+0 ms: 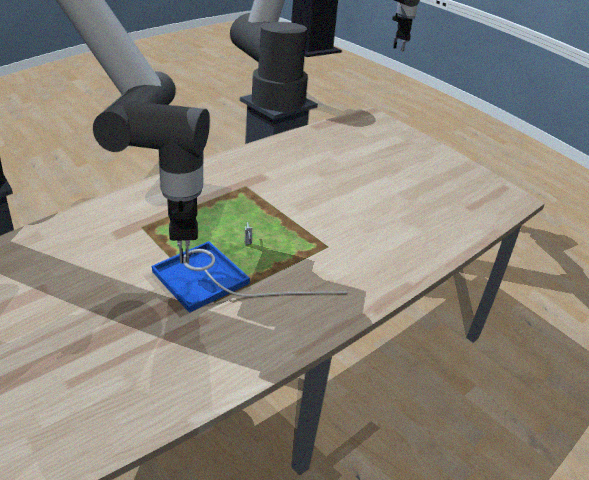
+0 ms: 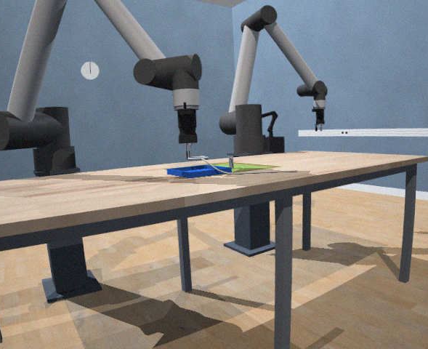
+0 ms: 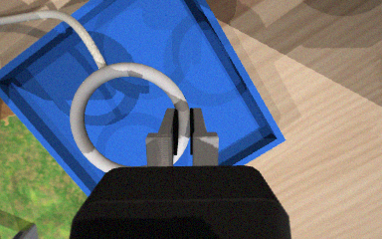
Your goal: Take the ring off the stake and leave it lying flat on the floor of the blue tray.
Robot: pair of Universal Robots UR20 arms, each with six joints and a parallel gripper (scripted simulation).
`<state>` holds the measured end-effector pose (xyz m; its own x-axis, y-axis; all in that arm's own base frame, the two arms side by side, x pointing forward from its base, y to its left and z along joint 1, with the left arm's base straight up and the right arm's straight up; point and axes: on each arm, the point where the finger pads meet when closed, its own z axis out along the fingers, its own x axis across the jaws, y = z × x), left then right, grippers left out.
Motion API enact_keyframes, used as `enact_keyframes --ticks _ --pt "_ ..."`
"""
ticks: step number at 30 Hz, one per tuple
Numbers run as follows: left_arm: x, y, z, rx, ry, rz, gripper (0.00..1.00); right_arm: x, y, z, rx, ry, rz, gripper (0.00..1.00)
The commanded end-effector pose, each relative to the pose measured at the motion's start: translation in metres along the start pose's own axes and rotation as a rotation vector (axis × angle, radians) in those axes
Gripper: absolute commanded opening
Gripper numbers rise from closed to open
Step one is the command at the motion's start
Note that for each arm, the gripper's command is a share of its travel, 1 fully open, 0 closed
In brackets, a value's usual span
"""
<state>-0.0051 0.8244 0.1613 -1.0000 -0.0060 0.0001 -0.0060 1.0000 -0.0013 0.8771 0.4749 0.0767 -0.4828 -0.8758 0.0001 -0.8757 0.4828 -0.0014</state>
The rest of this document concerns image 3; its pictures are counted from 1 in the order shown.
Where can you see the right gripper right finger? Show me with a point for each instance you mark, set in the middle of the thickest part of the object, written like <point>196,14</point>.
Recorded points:
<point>204,146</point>

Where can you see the blue tray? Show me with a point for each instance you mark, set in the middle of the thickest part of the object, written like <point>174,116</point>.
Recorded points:
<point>180,38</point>

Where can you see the light grey ring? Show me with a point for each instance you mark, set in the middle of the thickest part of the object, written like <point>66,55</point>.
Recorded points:
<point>107,73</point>

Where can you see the green grass turf mat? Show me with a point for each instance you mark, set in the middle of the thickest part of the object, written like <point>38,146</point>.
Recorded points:
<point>34,189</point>

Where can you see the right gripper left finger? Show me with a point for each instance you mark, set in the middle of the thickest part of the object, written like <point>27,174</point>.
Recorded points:
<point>161,146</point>

